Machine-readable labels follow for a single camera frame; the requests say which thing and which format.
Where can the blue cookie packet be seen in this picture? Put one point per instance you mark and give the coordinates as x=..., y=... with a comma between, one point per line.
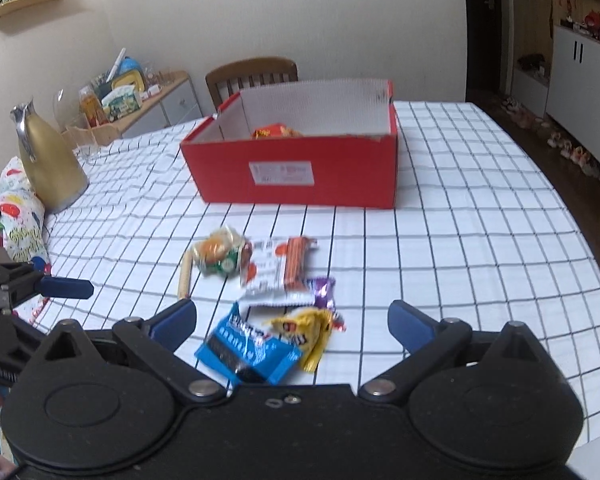
x=245, y=350

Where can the white wooden wall cabinet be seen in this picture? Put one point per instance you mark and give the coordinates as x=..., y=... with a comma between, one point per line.
x=580, y=80

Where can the purple candy packet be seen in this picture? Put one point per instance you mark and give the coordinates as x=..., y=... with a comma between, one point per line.
x=322, y=292

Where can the green printed tissue box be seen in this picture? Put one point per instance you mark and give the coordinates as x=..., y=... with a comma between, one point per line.
x=122, y=101

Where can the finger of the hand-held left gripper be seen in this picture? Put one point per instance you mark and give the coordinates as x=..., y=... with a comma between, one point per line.
x=65, y=288

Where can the white cardboard box red trim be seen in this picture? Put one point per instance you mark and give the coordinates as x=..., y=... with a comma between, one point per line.
x=330, y=175

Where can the brown wooden chair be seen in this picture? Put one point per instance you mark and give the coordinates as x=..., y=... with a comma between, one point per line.
x=250, y=67

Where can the orange ball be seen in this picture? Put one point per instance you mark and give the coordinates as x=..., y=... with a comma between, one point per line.
x=215, y=250

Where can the white orange snack packet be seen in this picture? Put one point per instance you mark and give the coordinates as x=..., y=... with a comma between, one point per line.
x=262, y=272

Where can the clear drinking glass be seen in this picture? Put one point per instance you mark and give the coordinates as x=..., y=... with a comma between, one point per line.
x=86, y=152

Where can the orange bottle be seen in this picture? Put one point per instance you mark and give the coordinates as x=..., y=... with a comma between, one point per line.
x=91, y=107

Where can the orange sausage packet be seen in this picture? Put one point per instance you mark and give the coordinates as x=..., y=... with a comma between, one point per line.
x=295, y=265

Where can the beige biscuit stick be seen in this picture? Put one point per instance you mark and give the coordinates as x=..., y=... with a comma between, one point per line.
x=184, y=277

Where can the dark door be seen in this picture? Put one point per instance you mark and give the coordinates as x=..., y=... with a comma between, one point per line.
x=485, y=35

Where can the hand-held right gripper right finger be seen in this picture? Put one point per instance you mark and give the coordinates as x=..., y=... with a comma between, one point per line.
x=409, y=325

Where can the colourful dotted printed bag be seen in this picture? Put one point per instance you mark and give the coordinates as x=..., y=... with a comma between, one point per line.
x=15, y=210

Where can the blue yellow lunch bag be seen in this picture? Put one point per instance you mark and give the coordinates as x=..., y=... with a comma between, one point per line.
x=127, y=74

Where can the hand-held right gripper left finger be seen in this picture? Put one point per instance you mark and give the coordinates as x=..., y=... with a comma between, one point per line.
x=176, y=317

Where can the grey wooden sideboard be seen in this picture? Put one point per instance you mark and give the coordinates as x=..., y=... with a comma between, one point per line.
x=175, y=105

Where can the row of small shoes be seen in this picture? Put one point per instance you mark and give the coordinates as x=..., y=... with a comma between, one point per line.
x=560, y=142

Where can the red orange snack packet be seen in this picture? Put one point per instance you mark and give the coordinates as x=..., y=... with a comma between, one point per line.
x=275, y=131

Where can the gold thermos jug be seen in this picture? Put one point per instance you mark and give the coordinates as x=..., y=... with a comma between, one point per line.
x=50, y=170

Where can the yellow snack packet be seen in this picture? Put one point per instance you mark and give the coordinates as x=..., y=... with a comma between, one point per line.
x=305, y=332

